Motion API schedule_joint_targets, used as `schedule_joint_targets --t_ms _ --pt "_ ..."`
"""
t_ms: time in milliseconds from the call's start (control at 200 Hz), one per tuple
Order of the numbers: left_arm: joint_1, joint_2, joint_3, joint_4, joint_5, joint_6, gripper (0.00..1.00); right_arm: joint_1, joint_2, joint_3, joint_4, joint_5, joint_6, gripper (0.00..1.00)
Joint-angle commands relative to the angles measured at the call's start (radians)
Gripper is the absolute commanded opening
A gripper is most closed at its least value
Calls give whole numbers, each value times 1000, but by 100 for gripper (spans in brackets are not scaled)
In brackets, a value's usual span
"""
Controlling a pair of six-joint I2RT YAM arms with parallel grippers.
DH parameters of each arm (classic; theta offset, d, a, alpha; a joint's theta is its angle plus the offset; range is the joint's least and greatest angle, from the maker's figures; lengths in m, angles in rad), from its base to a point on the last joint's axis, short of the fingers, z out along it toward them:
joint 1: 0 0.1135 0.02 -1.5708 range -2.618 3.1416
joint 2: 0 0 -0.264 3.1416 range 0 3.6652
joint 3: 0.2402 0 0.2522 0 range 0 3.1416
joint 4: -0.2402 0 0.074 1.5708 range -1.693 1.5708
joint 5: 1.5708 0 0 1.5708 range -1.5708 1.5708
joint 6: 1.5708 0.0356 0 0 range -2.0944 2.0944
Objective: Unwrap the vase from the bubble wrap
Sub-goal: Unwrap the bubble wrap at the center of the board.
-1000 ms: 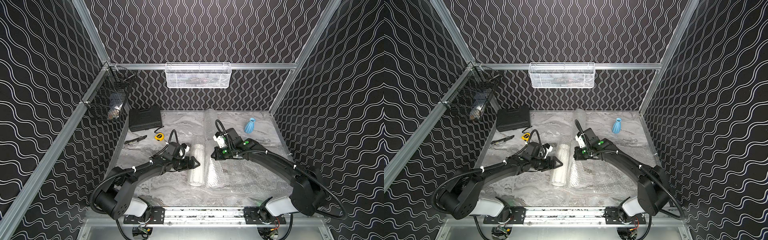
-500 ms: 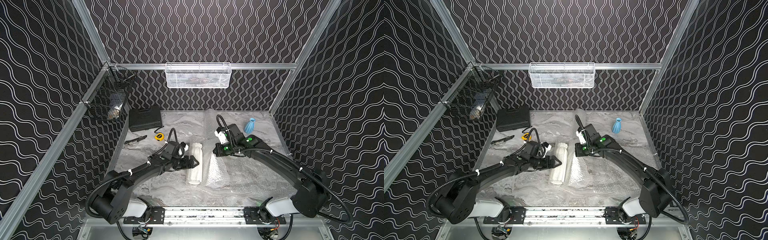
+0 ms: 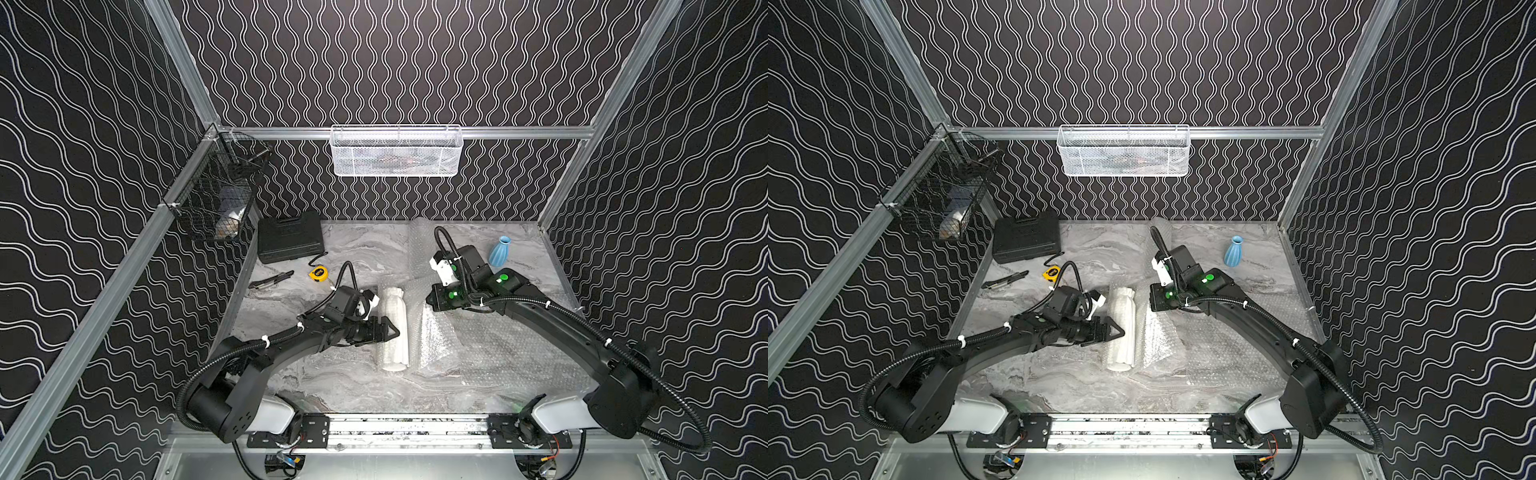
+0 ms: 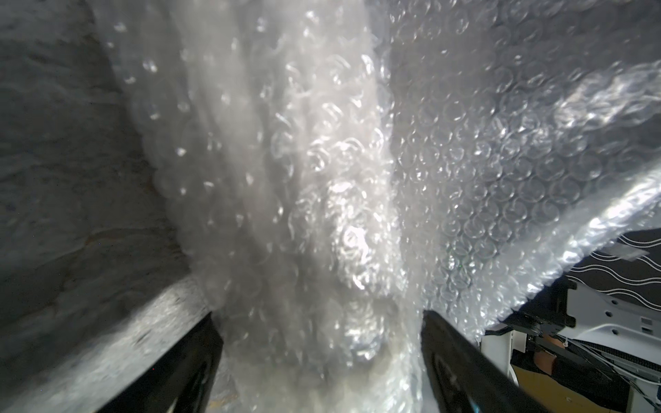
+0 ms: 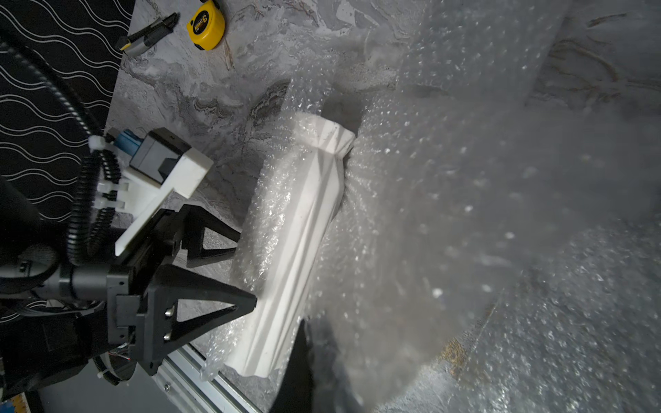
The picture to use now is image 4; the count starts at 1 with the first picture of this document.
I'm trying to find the bubble white-capped roll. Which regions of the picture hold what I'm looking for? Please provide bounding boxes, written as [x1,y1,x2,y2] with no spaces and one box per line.
[91,1,422,412]

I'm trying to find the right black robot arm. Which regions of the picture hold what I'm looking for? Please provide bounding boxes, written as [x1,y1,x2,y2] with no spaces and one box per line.
[480,278,660,412]

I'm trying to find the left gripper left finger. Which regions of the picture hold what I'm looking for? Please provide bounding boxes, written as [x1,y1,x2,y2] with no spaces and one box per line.
[99,314,223,413]

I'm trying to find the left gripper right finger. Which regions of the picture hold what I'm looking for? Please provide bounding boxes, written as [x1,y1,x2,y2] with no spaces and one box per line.
[421,311,547,413]

